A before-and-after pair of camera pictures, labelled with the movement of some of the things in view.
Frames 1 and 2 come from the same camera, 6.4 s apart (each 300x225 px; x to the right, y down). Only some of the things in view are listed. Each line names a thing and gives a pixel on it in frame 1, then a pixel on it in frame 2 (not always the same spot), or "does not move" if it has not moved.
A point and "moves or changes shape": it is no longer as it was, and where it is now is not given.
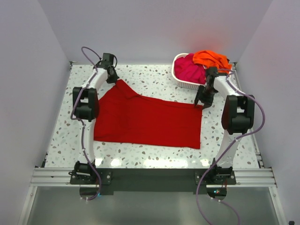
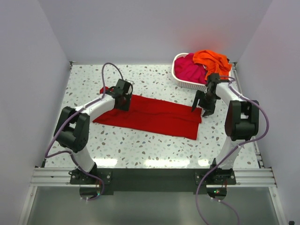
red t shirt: (121, 116) moves or changes shape
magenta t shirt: (186, 70) does not move
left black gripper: (112, 80) → (126, 107)
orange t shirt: (210, 59) does not move
